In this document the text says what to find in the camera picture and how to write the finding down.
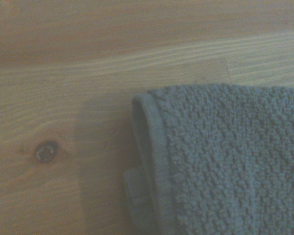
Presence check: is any grey terry cloth towel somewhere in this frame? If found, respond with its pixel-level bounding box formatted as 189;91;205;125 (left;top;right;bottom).
122;83;294;235

